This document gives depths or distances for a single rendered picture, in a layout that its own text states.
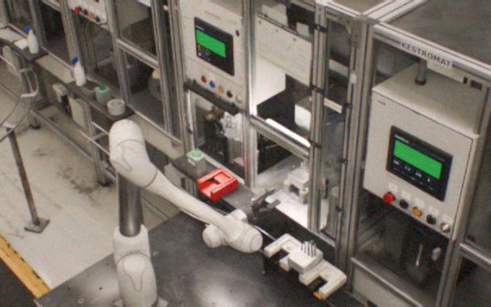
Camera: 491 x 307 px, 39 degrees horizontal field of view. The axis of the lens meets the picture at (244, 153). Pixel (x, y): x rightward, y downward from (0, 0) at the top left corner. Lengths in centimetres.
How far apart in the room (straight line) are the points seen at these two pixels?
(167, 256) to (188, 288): 24
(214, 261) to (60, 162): 218
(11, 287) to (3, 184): 102
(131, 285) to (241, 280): 55
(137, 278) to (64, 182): 215
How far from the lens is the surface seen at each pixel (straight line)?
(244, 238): 288
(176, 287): 331
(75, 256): 452
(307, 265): 304
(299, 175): 332
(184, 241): 351
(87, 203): 487
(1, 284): 448
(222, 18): 301
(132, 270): 304
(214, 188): 336
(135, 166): 270
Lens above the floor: 314
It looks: 38 degrees down
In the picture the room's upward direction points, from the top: 2 degrees counter-clockwise
